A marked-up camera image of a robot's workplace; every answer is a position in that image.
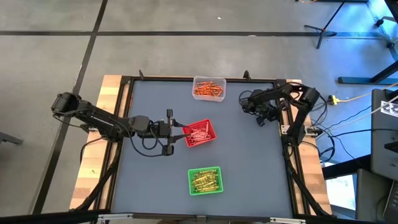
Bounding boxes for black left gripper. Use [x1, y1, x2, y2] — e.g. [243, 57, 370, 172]
[150, 108, 192, 147]

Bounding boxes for red plastic basket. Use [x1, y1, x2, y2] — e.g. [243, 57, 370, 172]
[182, 119, 218, 148]

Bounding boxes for clear plastic bin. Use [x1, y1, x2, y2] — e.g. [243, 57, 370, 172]
[192, 75, 227, 103]

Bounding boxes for green plastic basket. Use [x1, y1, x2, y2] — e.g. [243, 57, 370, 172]
[187, 166, 224, 197]

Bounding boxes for scattered yellow crayons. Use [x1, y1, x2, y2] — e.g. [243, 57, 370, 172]
[93, 73, 333, 218]

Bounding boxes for black stand base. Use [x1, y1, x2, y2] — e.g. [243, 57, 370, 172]
[338, 60, 398, 85]

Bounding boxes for black tripod stand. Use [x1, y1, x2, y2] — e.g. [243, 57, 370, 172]
[303, 0, 348, 50]

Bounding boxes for black desk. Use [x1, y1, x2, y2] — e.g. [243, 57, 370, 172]
[322, 154, 373, 180]

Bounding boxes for white monitor screen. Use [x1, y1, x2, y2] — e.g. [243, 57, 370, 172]
[325, 174, 357, 211]

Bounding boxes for grey equipment cabinet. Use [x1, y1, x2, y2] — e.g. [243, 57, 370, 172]
[369, 88, 398, 183]

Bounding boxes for black white fiducial tag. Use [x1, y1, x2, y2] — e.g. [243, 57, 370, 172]
[380, 100, 398, 118]

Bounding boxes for grey box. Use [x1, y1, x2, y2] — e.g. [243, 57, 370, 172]
[354, 169, 393, 222]

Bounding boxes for metal wheeled rack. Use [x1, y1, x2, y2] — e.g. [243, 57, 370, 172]
[365, 0, 398, 62]

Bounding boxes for black crossbeam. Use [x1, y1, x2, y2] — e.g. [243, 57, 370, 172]
[0, 208, 358, 224]

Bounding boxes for black keyboard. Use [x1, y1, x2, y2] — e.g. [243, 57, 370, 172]
[382, 181, 398, 223]

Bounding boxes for grey chair base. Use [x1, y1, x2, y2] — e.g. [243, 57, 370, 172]
[0, 131, 24, 146]

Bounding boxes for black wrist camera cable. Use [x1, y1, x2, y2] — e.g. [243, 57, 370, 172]
[129, 123, 165, 157]
[238, 90, 254, 108]

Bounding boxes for yellow extension cable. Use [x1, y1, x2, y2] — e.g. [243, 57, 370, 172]
[337, 81, 398, 103]

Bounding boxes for silver bracket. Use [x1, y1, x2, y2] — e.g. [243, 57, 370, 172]
[269, 217, 307, 224]
[97, 212, 135, 223]

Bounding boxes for white cable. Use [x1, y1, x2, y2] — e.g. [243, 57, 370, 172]
[323, 95, 398, 133]

